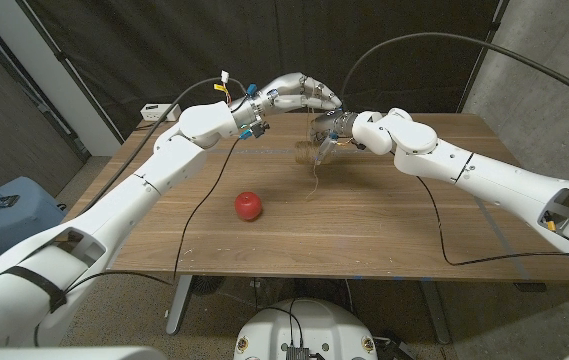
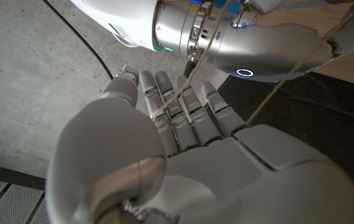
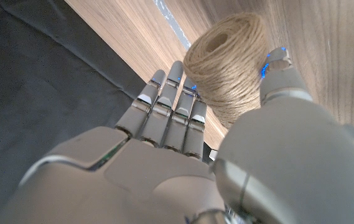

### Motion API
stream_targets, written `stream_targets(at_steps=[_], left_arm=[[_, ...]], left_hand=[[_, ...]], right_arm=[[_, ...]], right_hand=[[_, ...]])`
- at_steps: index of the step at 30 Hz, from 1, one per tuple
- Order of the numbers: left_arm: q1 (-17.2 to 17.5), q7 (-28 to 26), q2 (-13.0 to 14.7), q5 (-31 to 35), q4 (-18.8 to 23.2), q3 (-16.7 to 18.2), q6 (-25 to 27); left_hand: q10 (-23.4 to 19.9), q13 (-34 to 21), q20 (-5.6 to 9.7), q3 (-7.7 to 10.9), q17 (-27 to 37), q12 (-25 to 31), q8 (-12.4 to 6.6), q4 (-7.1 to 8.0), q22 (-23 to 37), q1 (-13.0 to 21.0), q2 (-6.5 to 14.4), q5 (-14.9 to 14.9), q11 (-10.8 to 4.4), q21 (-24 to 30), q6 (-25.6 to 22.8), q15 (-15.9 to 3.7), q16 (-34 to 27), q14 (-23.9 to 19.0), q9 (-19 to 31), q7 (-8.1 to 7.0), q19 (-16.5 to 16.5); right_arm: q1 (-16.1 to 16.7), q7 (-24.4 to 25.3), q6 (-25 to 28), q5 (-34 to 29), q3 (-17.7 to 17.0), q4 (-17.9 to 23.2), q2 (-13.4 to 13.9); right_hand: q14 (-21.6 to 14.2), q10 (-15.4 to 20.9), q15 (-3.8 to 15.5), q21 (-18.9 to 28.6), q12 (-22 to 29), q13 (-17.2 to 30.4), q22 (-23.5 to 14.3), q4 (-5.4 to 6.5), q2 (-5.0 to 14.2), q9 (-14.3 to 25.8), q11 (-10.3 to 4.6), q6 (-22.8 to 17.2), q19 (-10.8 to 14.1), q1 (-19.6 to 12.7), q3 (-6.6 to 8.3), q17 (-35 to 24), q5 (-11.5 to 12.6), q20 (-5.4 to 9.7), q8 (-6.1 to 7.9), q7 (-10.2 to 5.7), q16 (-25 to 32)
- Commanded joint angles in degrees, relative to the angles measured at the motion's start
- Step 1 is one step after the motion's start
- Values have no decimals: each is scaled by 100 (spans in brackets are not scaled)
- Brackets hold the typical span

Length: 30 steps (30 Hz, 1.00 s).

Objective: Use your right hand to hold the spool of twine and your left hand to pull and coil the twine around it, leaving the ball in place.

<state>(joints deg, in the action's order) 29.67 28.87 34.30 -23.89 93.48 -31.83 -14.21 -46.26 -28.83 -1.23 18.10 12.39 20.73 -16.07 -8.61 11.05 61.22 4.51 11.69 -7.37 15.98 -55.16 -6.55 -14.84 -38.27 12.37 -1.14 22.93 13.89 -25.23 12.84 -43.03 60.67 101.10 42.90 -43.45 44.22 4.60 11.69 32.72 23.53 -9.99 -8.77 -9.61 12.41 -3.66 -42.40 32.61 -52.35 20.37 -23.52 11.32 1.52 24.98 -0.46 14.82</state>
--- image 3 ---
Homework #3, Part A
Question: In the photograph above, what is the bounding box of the black backdrop curtain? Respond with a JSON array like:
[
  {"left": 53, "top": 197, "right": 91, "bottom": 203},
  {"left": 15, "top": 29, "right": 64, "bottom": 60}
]
[{"left": 0, "top": 0, "right": 148, "bottom": 224}]

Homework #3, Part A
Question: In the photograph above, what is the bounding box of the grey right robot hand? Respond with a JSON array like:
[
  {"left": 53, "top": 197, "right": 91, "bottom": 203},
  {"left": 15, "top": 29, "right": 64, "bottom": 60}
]
[{"left": 0, "top": 46, "right": 354, "bottom": 224}]

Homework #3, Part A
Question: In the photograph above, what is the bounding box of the brown twine spool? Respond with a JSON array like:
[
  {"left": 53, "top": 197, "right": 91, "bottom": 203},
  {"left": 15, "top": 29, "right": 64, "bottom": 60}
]
[{"left": 182, "top": 12, "right": 271, "bottom": 130}]

